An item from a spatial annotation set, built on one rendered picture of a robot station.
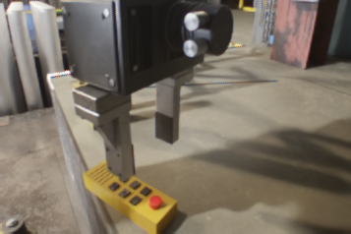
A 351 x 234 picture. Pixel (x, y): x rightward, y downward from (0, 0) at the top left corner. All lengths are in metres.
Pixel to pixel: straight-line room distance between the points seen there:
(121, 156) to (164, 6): 0.26
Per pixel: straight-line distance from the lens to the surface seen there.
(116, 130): 0.41
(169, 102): 0.52
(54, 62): 2.86
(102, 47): 0.33
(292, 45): 1.90
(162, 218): 0.56
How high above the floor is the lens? 1.18
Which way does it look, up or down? 23 degrees down
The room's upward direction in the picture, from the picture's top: 1 degrees clockwise
